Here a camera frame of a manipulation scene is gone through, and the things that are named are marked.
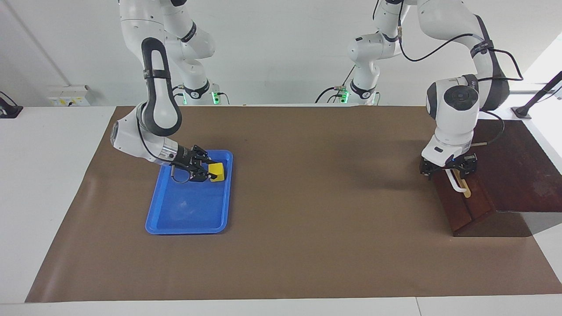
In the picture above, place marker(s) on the brown table mat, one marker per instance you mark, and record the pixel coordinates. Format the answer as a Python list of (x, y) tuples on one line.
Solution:
[(307, 219)]

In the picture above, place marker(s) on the black device on table edge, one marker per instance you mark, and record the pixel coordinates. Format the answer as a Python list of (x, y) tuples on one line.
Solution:
[(9, 109)]

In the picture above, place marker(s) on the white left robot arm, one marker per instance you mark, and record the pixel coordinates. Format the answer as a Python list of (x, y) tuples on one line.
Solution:
[(454, 114)]

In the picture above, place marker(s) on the dark wooden cabinet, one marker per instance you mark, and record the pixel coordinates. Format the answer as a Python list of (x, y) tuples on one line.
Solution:
[(522, 166)]

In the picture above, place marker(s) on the white wall power outlet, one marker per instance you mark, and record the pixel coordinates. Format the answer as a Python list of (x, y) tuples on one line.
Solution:
[(68, 96)]

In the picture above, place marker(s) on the yellow block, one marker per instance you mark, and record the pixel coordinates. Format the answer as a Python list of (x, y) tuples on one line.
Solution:
[(218, 172)]

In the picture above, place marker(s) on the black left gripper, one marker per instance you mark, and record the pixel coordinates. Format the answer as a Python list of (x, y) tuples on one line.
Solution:
[(448, 169)]

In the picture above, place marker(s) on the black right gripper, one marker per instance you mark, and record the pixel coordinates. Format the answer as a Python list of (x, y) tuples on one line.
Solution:
[(186, 159)]

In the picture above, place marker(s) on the blue plastic tray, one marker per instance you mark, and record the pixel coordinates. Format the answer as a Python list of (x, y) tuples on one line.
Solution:
[(189, 206)]

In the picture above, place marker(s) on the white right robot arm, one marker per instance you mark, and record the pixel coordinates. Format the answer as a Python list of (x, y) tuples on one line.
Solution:
[(162, 105)]

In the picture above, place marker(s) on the black camera stand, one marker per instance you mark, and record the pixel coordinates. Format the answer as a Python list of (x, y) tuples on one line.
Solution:
[(538, 95)]

